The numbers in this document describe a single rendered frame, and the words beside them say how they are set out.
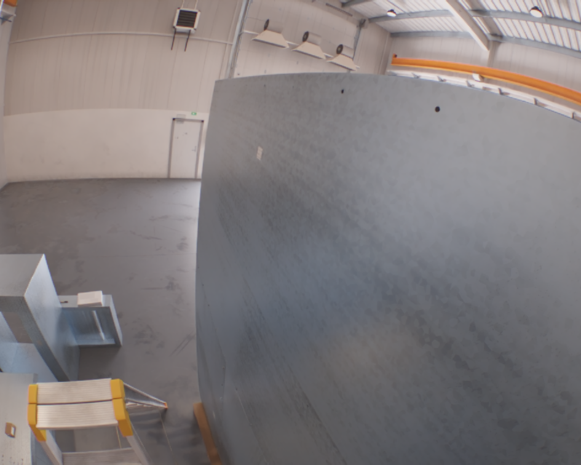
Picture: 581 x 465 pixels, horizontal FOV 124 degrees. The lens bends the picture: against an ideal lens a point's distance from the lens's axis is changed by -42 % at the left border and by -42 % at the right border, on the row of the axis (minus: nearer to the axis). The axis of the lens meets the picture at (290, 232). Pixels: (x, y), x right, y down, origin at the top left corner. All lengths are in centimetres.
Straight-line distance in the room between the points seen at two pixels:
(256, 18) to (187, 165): 579
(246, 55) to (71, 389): 972
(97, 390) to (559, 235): 105
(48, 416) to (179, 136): 926
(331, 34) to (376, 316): 1125
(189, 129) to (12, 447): 927
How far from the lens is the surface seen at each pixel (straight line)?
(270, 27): 948
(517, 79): 936
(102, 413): 93
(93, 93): 991
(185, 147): 977
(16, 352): 441
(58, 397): 101
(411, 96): 32
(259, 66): 1001
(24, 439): 308
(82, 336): 412
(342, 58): 1067
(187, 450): 325
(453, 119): 28
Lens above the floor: 313
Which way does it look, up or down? 26 degrees down
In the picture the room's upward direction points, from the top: 14 degrees clockwise
